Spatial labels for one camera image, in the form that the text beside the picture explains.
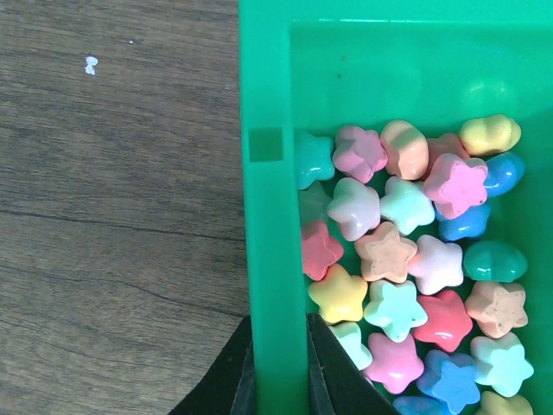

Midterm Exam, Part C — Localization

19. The green bin with star candies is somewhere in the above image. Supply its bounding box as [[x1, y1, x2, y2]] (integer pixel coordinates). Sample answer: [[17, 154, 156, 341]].
[[238, 1, 552, 414]]

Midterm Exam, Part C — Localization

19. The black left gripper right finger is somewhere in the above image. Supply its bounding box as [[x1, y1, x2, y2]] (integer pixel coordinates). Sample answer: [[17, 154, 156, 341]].
[[307, 313, 397, 415]]

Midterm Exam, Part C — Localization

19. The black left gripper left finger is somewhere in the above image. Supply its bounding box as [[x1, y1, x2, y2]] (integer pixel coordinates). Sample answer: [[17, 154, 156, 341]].
[[169, 316, 257, 415]]

